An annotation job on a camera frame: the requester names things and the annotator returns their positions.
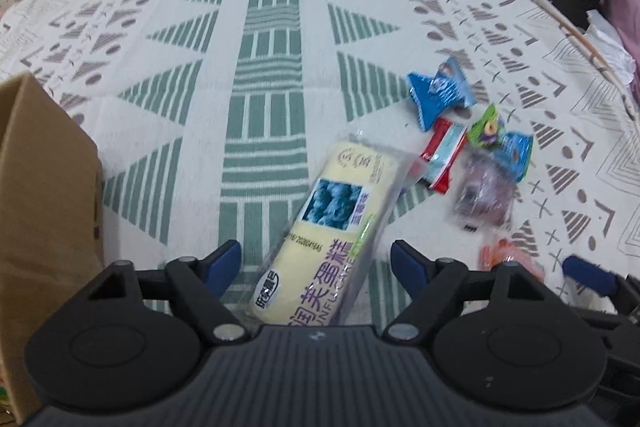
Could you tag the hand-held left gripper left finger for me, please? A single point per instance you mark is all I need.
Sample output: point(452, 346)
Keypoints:
point(222, 264)

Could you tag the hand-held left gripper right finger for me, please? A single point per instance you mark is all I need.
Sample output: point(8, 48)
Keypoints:
point(410, 263)

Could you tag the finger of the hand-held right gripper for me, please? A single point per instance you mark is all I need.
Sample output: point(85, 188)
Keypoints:
point(587, 274)

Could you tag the orange snack packet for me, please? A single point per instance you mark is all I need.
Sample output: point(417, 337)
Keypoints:
point(500, 254)

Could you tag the long cake roll packet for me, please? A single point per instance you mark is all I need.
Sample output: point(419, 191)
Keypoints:
point(325, 227)

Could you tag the purple jelly cup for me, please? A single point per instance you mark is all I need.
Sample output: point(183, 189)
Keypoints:
point(482, 189)

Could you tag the red snack packet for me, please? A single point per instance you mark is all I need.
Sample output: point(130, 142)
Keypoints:
point(442, 154)

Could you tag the small blue snack packet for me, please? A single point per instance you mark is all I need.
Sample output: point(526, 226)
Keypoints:
point(515, 154)

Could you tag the small colourful green packet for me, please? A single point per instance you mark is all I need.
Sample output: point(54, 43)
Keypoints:
point(485, 127)

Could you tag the brown cardboard box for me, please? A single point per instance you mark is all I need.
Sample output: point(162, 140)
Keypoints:
point(45, 217)

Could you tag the crumpled white plastic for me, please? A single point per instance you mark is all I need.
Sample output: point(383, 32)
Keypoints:
point(607, 44)

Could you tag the pink pillow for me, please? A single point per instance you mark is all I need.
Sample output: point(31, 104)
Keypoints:
point(625, 17)

